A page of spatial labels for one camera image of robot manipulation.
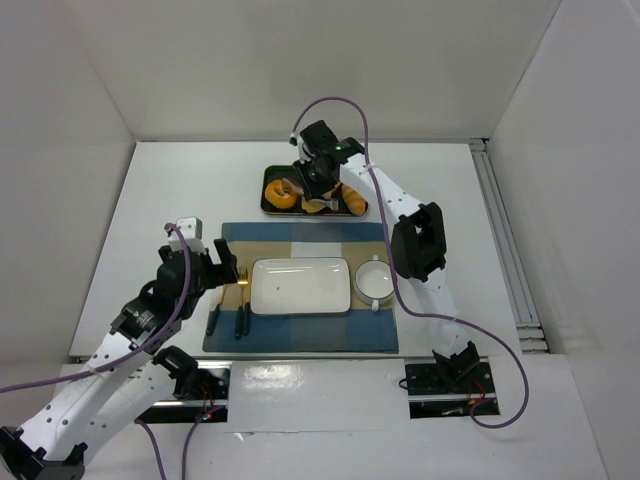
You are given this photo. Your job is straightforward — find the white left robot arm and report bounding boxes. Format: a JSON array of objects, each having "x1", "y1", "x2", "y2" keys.
[{"x1": 1, "y1": 239, "x2": 237, "y2": 479}]

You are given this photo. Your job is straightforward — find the white cup with dark rim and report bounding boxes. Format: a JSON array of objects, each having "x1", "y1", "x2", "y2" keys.
[{"x1": 354, "y1": 255, "x2": 394, "y2": 312}]

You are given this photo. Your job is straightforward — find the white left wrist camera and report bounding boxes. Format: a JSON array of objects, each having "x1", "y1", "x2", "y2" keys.
[{"x1": 167, "y1": 216, "x2": 206, "y2": 254}]

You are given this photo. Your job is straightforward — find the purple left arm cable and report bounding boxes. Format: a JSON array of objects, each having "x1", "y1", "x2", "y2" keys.
[{"x1": 0, "y1": 223, "x2": 211, "y2": 480}]

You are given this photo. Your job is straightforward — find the orange bagel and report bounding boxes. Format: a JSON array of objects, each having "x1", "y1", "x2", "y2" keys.
[{"x1": 264, "y1": 179, "x2": 298, "y2": 210}]

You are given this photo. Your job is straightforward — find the striped croissant roll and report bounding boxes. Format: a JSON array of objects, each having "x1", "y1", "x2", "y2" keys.
[{"x1": 341, "y1": 184, "x2": 368, "y2": 216}]

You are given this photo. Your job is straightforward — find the stainless steel tongs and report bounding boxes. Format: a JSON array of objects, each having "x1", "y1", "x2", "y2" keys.
[{"x1": 281, "y1": 178, "x2": 339, "y2": 211}]

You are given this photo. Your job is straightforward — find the gold fork green handle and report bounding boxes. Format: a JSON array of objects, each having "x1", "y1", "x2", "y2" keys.
[{"x1": 234, "y1": 266, "x2": 249, "y2": 340}]

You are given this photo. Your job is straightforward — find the gold spoon green handle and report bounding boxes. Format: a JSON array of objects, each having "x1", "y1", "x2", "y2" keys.
[{"x1": 205, "y1": 285, "x2": 229, "y2": 337}]

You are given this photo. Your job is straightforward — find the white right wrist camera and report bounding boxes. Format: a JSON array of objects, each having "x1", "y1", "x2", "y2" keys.
[{"x1": 288, "y1": 131, "x2": 311, "y2": 163}]

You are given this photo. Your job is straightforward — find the gold knife green handle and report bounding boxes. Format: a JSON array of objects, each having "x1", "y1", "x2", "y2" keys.
[{"x1": 242, "y1": 267, "x2": 251, "y2": 336}]

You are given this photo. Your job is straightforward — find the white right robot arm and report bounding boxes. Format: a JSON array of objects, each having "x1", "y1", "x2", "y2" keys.
[{"x1": 289, "y1": 120, "x2": 479, "y2": 375}]

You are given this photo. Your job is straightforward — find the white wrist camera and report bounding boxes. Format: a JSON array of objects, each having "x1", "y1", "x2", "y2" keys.
[
  {"x1": 167, "y1": 216, "x2": 206, "y2": 254},
  {"x1": 288, "y1": 131, "x2": 311, "y2": 163}
]

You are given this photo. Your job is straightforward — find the white rectangular plate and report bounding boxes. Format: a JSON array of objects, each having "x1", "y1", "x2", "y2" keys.
[{"x1": 250, "y1": 257, "x2": 351, "y2": 316}]

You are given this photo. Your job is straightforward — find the speckled bread slice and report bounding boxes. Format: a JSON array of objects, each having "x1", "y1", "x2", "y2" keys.
[{"x1": 301, "y1": 198, "x2": 327, "y2": 214}]

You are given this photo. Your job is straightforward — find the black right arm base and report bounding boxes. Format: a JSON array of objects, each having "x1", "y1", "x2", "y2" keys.
[{"x1": 398, "y1": 359, "x2": 500, "y2": 419}]

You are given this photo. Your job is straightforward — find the dark green serving tray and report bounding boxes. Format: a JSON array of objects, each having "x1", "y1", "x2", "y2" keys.
[{"x1": 260, "y1": 165, "x2": 362, "y2": 217}]

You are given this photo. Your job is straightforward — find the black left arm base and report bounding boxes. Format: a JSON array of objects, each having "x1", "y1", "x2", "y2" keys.
[{"x1": 139, "y1": 362, "x2": 231, "y2": 424}]

